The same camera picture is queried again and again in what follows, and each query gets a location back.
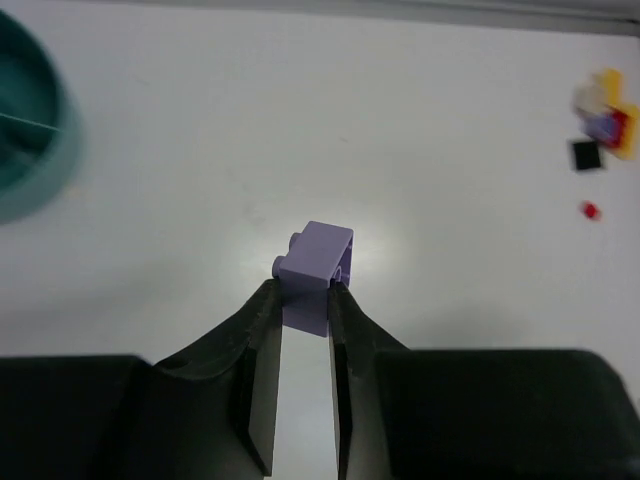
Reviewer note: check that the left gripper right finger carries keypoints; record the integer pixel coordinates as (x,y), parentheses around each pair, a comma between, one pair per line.
(403,413)

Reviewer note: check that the purple lego brick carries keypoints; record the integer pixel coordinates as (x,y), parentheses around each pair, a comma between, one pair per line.
(318,256)

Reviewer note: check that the small yellow lego brick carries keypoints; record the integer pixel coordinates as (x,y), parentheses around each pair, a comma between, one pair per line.
(611,82)

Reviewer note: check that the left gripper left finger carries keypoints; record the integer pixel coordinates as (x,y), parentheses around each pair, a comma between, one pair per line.
(205,412)

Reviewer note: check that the small red lego piece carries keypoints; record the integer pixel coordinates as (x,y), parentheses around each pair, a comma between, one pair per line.
(591,211)

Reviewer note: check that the red lego brick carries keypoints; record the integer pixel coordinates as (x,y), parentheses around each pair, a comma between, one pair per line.
(615,127)

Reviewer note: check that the black square lego plate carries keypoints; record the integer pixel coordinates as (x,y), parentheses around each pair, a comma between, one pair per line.
(586,156)

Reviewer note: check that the tan lego brick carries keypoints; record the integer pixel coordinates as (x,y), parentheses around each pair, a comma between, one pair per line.
(590,99)

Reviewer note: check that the teal divided round container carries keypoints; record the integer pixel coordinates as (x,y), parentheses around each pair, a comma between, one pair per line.
(41,128)

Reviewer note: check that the long yellow lego brick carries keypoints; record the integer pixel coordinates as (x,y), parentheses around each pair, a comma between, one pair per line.
(626,151)

